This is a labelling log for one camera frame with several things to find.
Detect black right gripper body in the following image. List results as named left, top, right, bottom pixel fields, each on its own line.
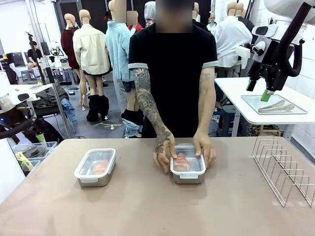
left=247, top=39, right=292, bottom=92

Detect person's right hand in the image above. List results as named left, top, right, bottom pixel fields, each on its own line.
left=153, top=132, right=178, bottom=174

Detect clear plastic clip lid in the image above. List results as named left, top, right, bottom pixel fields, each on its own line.
left=170, top=143, right=207, bottom=180
left=73, top=148, right=117, bottom=184

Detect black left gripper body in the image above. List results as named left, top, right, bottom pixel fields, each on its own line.
left=0, top=108, right=37, bottom=135

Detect black camera stand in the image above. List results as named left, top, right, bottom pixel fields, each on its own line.
left=26, top=31, right=58, bottom=86

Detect mannequin in red jacket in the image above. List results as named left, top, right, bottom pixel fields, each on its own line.
left=126, top=11, right=145, bottom=32

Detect mannequin in blue fleece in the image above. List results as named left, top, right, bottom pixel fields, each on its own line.
left=105, top=0, right=138, bottom=116

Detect clear plastic storage bin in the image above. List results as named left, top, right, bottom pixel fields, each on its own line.
left=11, top=141, right=58, bottom=174

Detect metal tongs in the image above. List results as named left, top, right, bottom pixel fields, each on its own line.
left=257, top=100, right=295, bottom=114

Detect mannequin in cream jacket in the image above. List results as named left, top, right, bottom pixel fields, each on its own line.
left=72, top=9, right=111, bottom=109

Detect seated person in black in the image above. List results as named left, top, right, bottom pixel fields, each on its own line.
left=26, top=41, right=43, bottom=72

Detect mannequin in black jacket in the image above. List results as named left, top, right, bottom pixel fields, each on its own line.
left=236, top=2, right=256, bottom=32

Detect metal wire rack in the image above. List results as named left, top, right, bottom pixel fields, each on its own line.
left=251, top=136, right=315, bottom=207

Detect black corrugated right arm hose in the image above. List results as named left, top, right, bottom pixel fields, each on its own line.
left=280, top=1, right=314, bottom=77

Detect person in black t-shirt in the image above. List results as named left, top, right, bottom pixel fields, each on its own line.
left=127, top=23, right=220, bottom=138

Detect white side table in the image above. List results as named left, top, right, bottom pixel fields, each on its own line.
left=214, top=76, right=315, bottom=143

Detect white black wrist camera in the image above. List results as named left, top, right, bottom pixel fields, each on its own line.
left=235, top=24, right=279, bottom=70

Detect mannequin in white shirt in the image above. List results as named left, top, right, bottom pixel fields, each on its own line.
left=211, top=1, right=253, bottom=74

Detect silver metal pole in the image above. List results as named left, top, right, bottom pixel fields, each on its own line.
left=24, top=0, right=72, bottom=139

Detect white desk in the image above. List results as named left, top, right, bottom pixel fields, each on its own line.
left=9, top=83, right=54, bottom=99

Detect black fuzzy boot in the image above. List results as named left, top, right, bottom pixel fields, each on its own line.
left=98, top=95, right=110, bottom=118
left=86, top=94, right=102, bottom=122

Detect mannequin in plaid hoodie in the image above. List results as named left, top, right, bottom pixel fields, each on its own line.
left=144, top=1, right=157, bottom=28

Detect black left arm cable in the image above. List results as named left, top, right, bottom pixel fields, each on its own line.
left=0, top=118, right=36, bottom=140

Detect perforated metal baking tray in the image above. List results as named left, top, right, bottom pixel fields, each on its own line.
left=241, top=94, right=309, bottom=115

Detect golden croissant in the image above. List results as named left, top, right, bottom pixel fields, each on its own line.
left=175, top=152, right=190, bottom=172
left=92, top=158, right=110, bottom=174

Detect steel rectangular container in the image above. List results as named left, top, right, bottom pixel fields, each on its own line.
left=172, top=144, right=207, bottom=185
left=77, top=157, right=116, bottom=188

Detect person's left forearm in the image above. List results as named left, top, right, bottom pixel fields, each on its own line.
left=196, top=67, right=217, bottom=139

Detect dark plastic stool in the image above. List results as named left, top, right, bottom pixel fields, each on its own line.
left=218, top=105, right=238, bottom=137

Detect mannequin in maroon dress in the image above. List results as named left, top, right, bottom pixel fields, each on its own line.
left=61, top=13, right=81, bottom=104

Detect lowered black and denim trousers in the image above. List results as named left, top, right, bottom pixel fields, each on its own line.
left=122, top=109, right=145, bottom=138

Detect person's left hand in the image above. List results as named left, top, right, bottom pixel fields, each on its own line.
left=193, top=132, right=218, bottom=171

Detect person's tattooed right forearm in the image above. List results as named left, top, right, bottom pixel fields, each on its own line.
left=132, top=68, right=173, bottom=139

